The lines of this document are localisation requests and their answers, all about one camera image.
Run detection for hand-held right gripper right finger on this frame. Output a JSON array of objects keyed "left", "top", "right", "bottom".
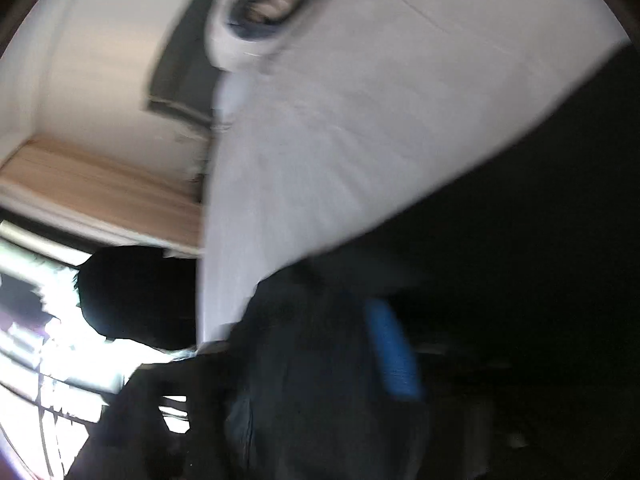
[{"left": 365, "top": 297, "right": 426, "bottom": 403}]

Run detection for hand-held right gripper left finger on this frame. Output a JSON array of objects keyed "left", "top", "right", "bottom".
[{"left": 65, "top": 355, "right": 201, "bottom": 480}]

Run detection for black pants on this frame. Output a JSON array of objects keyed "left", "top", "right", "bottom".
[{"left": 220, "top": 42, "right": 640, "bottom": 480}]

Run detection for dark hanging garment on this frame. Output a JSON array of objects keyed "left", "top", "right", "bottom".
[{"left": 75, "top": 246, "right": 201, "bottom": 351}]

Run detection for bed with white sheet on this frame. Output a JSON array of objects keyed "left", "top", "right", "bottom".
[{"left": 196, "top": 0, "right": 630, "bottom": 356}]

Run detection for beige curtain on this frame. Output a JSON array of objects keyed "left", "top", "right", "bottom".
[{"left": 0, "top": 137, "right": 206, "bottom": 258}]

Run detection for grey padded headboard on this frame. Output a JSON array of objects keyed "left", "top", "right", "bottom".
[{"left": 146, "top": 0, "right": 226, "bottom": 128}]

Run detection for folded white and blue duvet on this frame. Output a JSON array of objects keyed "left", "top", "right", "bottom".
[{"left": 205, "top": 0, "right": 361, "bottom": 68}]

